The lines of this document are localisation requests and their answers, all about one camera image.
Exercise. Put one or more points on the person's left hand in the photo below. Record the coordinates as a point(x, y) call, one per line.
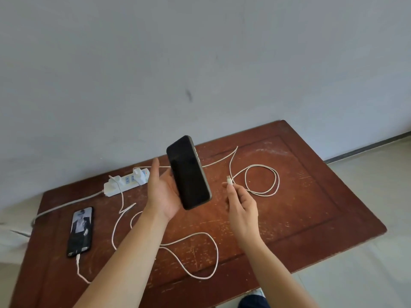
point(162, 195)

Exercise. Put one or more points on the person's right hand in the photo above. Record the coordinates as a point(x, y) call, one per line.
point(244, 218)

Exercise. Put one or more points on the square white charger plug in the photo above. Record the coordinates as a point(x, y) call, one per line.
point(138, 174)

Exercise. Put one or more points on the person's left forearm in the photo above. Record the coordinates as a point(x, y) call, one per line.
point(128, 266)

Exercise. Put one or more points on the person's right forearm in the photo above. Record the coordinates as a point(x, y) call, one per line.
point(276, 279)

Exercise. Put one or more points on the person's dark blue trousers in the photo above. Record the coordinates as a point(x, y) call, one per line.
point(253, 303)

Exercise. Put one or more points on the brown wooden table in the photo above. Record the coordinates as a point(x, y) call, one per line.
point(305, 205)

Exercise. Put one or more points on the white wall conduit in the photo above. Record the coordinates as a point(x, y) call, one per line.
point(13, 250)

